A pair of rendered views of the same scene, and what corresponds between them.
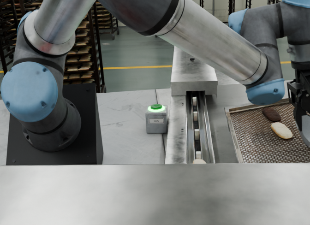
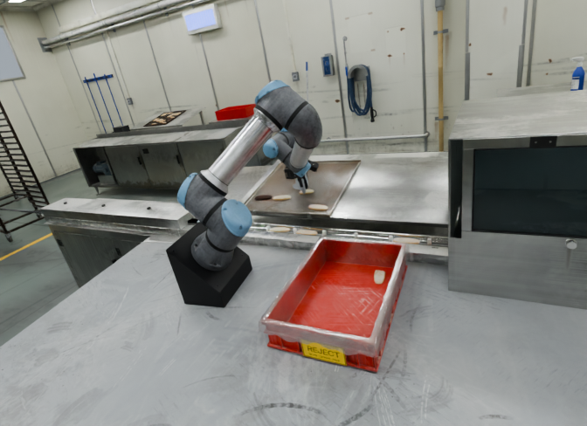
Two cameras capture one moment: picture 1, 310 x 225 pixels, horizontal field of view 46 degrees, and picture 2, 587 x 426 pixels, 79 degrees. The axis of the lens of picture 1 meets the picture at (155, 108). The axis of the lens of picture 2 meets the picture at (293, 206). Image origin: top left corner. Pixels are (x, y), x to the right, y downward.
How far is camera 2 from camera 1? 120 cm
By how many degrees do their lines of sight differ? 59
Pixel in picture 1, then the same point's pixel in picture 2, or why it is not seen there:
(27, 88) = (240, 213)
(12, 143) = (205, 278)
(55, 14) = (243, 161)
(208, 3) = not seen: outside the picture
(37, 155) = (224, 273)
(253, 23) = (280, 143)
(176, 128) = not seen: hidden behind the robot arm
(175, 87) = (181, 222)
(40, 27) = (226, 176)
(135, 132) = not seen: hidden behind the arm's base
